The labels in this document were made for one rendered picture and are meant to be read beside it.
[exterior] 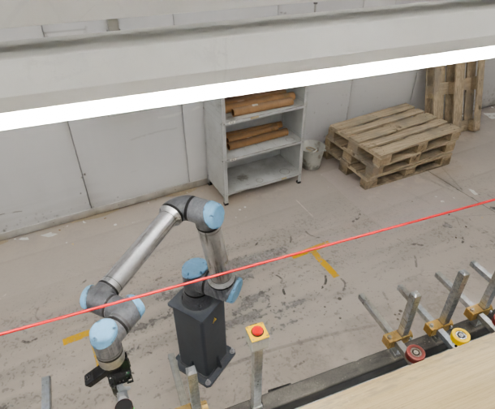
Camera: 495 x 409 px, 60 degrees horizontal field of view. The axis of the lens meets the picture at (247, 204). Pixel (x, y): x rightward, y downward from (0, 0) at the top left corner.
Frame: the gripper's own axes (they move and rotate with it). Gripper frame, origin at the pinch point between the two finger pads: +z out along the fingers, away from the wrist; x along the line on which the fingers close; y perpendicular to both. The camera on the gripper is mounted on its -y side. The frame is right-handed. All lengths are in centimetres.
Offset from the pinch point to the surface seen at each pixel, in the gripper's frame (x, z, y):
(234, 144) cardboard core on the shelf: 244, 43, 134
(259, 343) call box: -11, -18, 53
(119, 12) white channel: -45, -140, 21
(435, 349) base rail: -12, 35, 149
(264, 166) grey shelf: 263, 87, 173
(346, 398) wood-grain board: -28, 12, 84
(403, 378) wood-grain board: -29, 12, 111
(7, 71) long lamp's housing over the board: -46, -135, 7
